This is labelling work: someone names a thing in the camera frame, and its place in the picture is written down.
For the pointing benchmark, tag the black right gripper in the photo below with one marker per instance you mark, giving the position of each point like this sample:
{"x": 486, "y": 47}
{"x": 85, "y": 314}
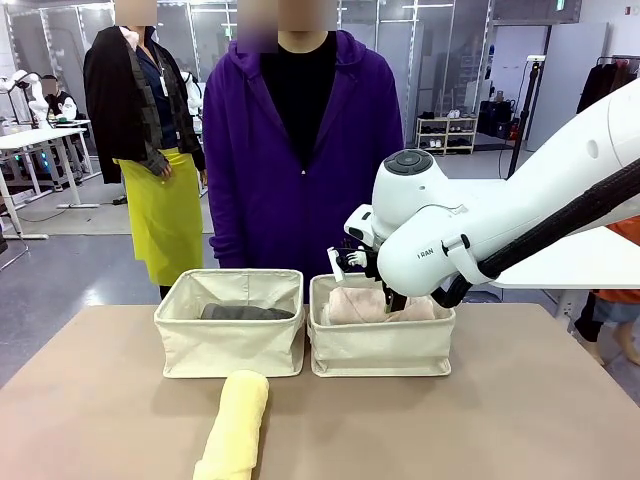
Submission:
{"x": 376, "y": 272}

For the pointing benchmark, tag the pink towel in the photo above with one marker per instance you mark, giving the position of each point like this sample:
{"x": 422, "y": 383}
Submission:
{"x": 350, "y": 305}

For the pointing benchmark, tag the grey terry towel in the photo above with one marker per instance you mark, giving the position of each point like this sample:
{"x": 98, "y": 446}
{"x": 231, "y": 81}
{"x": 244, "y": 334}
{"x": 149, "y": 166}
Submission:
{"x": 245, "y": 312}

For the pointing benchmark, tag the purple sleeved right forearm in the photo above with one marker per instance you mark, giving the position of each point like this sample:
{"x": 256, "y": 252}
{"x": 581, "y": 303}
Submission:
{"x": 222, "y": 225}

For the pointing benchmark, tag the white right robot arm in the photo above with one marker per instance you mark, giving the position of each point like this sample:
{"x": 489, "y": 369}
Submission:
{"x": 500, "y": 215}

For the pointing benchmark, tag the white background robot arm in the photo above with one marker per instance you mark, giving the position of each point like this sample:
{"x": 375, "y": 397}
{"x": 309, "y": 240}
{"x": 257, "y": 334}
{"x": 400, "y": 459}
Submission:
{"x": 22, "y": 92}

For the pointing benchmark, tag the apron person right hand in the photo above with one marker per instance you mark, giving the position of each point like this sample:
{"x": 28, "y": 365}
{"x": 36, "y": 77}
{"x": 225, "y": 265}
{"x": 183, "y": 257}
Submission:
{"x": 162, "y": 165}

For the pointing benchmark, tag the cream fabric basket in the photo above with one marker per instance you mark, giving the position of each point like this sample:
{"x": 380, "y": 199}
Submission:
{"x": 230, "y": 340}
{"x": 380, "y": 345}

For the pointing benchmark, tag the person in purple hoodie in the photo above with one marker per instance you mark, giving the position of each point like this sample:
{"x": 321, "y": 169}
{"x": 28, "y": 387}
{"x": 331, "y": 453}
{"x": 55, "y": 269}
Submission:
{"x": 300, "y": 165}

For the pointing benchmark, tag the wooden shoe rack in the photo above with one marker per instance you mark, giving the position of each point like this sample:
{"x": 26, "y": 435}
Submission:
{"x": 446, "y": 135}

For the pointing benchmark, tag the white side table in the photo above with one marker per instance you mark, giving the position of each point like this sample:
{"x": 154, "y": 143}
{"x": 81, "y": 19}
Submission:
{"x": 575, "y": 262}

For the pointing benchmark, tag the yellow rolled towel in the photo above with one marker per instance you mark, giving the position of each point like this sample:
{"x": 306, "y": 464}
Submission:
{"x": 235, "y": 430}

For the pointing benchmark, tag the black luggage pile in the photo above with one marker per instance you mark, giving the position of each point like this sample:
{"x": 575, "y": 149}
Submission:
{"x": 495, "y": 119}

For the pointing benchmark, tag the person in orange top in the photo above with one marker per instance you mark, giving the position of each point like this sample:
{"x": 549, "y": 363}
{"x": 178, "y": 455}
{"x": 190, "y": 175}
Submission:
{"x": 612, "y": 310}

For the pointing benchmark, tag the black light stand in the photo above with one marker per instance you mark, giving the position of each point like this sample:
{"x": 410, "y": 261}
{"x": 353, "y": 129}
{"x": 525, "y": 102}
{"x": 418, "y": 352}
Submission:
{"x": 525, "y": 115}

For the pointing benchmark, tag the person in yellow apron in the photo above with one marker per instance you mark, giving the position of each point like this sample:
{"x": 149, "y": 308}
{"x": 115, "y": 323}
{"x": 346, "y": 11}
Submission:
{"x": 165, "y": 150}

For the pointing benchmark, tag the clothes rack with garments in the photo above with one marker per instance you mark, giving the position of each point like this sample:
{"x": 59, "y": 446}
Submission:
{"x": 607, "y": 82}

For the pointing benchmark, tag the black draped coat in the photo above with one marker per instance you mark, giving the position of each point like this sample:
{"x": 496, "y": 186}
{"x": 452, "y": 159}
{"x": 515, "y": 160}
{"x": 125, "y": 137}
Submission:
{"x": 112, "y": 105}

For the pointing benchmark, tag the white background desk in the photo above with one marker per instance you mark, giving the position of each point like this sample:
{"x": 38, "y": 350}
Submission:
{"x": 40, "y": 145}

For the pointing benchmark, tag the seated person in background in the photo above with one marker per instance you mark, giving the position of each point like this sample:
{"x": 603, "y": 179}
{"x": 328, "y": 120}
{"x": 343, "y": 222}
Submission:
{"x": 60, "y": 100}

